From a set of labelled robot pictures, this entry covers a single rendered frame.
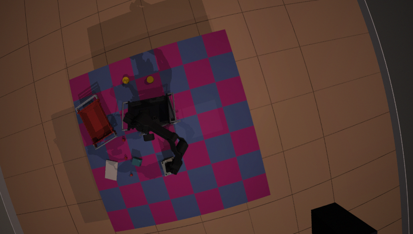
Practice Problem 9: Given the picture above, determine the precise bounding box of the golden yellow short cylinder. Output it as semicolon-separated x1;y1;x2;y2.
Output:
147;76;154;83
123;77;130;84

